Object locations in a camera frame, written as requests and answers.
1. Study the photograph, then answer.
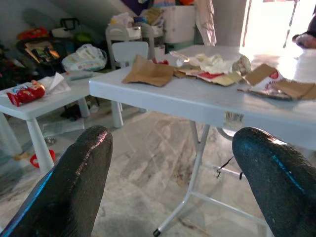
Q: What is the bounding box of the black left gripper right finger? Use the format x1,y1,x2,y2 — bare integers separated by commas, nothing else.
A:
232,126,316,237

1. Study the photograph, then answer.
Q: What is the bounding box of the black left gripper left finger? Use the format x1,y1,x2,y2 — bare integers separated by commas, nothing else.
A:
0,125,114,237

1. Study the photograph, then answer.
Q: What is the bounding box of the red white printed cardboard piece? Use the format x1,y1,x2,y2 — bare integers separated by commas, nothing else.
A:
245,63,287,92

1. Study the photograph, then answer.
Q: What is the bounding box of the brown cardboard piece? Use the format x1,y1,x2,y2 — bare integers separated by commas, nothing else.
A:
122,54,175,87

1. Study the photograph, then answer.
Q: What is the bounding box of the red plastic floor toy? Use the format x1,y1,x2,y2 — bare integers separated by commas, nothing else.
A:
29,149,56,169

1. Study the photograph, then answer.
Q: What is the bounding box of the small white plastic table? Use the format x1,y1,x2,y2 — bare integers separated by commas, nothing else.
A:
0,71,124,175

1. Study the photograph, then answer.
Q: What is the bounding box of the torn brown cardboard strip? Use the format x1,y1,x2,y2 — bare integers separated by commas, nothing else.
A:
237,79,316,101

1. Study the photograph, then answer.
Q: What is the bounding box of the red snack can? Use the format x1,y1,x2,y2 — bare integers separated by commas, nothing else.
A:
6,80,46,107

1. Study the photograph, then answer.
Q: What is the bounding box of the white tissue sheet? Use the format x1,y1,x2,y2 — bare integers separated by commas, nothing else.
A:
39,72,72,96

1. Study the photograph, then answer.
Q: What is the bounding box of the flat red white cardboard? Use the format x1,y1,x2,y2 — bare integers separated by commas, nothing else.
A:
172,66,244,87

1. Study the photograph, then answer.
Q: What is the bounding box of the crumpled grey paper ball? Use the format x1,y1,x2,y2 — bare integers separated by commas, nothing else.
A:
232,55,252,76

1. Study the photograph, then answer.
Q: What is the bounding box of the white plastic diaper pack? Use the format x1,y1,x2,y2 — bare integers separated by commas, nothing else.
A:
61,43,108,73

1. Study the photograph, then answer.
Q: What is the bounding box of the white folding table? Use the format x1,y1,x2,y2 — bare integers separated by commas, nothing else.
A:
88,44,316,237

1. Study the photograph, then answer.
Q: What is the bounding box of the crumpled white paper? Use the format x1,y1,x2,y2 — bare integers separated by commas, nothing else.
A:
170,50,241,75

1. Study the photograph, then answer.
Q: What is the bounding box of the person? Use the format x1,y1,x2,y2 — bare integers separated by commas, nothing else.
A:
292,4,316,49

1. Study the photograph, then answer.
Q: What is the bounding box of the light blue child chair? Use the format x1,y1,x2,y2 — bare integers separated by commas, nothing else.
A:
111,41,149,70

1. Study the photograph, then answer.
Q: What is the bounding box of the red soft toy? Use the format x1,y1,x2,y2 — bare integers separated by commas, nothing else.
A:
17,27,49,40

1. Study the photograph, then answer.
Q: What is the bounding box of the small red wrapper piece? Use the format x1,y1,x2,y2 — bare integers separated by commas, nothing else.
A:
152,57,170,66

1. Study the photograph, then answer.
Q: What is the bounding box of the white tiered trolley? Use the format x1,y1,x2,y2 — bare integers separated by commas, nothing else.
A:
105,22,165,70

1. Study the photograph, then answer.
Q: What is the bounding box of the hanging white cloth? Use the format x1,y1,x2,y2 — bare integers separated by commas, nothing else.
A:
195,0,217,47

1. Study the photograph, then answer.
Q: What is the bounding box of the white storage cabinet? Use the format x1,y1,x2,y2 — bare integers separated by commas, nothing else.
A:
161,4,198,44

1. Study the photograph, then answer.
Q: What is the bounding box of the black strap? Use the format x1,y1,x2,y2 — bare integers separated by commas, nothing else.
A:
216,155,244,181

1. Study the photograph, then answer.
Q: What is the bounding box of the white container with black handle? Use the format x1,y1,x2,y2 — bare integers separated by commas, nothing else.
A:
51,17,80,39

